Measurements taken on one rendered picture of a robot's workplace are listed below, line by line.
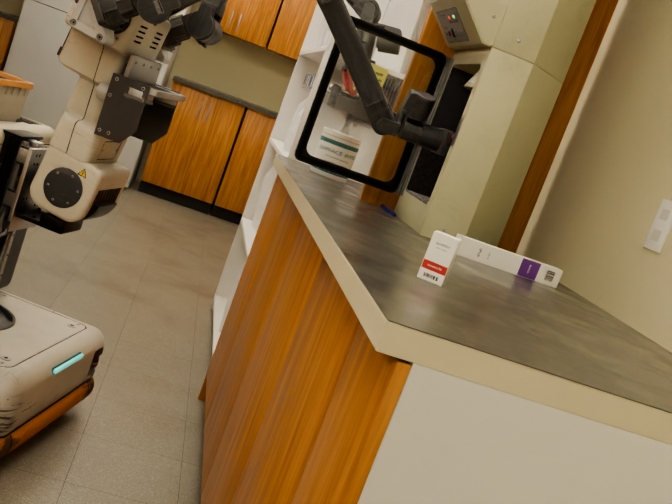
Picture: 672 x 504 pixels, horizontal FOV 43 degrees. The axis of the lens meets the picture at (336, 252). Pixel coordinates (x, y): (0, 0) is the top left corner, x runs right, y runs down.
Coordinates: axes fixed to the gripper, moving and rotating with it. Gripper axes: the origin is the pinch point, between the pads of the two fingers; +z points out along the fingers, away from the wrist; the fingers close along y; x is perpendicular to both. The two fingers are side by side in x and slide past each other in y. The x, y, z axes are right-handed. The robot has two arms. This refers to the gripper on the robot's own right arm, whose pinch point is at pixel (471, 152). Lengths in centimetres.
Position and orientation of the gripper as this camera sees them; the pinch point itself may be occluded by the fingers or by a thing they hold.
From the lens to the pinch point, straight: 222.0
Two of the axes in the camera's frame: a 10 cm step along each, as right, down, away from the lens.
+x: -3.3, 9.3, 1.5
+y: -1.3, -2.1, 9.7
